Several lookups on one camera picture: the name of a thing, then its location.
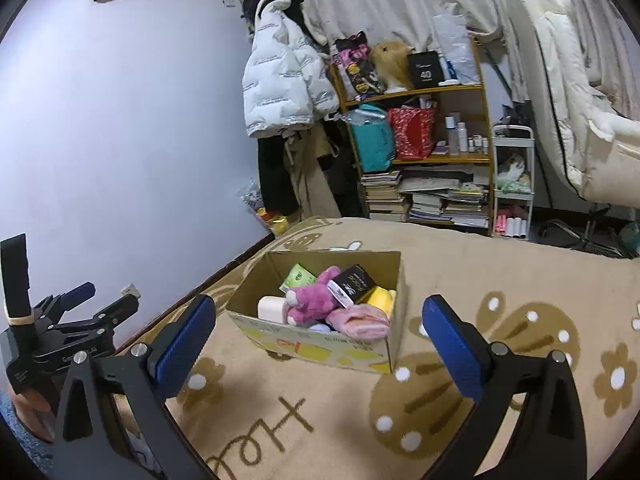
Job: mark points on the teal bag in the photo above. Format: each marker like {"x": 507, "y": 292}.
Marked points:
{"x": 372, "y": 140}

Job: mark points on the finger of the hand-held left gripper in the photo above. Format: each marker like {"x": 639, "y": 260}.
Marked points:
{"x": 115, "y": 307}
{"x": 75, "y": 292}

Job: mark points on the pink plush bear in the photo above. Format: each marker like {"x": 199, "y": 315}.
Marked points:
{"x": 312, "y": 295}

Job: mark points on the black packet with white band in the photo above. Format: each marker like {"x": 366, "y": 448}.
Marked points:
{"x": 357, "y": 280}

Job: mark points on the black gift box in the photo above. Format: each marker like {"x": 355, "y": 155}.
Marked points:
{"x": 425, "y": 71}

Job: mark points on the person's left forearm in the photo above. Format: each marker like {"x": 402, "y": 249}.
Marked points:
{"x": 20, "y": 442}

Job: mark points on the white puffer jacket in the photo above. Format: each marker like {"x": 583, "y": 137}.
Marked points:
{"x": 280, "y": 85}

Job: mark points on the black hanging garment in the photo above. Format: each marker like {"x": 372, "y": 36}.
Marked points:
{"x": 345, "y": 180}

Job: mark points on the beige patterned blanket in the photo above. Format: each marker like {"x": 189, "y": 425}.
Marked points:
{"x": 350, "y": 420}

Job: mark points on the pile of patterned packets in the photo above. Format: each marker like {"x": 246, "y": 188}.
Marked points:
{"x": 355, "y": 67}

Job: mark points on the beige hanging coat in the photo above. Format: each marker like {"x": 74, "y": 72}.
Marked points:
{"x": 312, "y": 185}

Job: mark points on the pale pink roll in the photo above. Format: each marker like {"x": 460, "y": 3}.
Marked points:
{"x": 272, "y": 308}

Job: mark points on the blonde wig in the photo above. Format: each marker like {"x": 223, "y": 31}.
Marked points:
{"x": 392, "y": 62}

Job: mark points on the row of cosmetic bottles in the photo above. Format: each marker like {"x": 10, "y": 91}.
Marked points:
{"x": 462, "y": 137}

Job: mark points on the white trolley cart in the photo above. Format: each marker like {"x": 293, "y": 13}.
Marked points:
{"x": 520, "y": 132}

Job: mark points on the pink fuzzy slipper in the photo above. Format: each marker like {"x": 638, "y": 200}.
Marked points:
{"x": 357, "y": 322}

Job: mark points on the red patterned bag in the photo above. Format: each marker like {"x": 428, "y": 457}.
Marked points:
{"x": 412, "y": 132}

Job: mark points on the teal round object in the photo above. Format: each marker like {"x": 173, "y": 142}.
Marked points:
{"x": 630, "y": 237}

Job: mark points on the wooden shelf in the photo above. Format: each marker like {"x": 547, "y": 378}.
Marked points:
{"x": 450, "y": 89}

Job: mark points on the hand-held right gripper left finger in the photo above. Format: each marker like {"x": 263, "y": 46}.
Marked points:
{"x": 187, "y": 340}

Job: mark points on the black hanging trousers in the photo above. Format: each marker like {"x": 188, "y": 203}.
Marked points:
{"x": 277, "y": 180}

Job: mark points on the black hooded garment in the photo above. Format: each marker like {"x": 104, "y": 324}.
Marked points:
{"x": 300, "y": 10}

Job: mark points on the cardboard box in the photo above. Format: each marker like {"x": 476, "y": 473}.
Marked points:
{"x": 310, "y": 345}

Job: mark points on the green packet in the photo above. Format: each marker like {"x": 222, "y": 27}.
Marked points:
{"x": 295, "y": 276}

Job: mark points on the cream padded chair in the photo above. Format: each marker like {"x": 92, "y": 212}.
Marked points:
{"x": 620, "y": 170}

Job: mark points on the calico cat plush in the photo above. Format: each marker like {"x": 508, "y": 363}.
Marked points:
{"x": 512, "y": 165}

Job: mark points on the green folded cloth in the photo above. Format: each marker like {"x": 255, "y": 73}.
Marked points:
{"x": 512, "y": 187}

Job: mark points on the white plastic bag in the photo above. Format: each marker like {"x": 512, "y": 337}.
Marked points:
{"x": 455, "y": 50}

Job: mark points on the stack of books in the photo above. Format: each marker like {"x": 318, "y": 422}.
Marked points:
{"x": 425, "y": 200}

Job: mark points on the white wall socket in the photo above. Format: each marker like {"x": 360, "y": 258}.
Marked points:
{"x": 131, "y": 290}

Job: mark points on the row of pink white bottles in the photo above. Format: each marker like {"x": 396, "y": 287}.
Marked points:
{"x": 510, "y": 225}

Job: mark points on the person's left hand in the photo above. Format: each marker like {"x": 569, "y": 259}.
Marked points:
{"x": 30, "y": 407}

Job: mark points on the yellow plush toy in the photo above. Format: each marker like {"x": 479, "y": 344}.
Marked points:
{"x": 382, "y": 300}

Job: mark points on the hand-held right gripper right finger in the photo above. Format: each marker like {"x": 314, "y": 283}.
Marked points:
{"x": 450, "y": 345}

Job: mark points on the clear bag of toys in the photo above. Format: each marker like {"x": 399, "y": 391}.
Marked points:
{"x": 272, "y": 220}

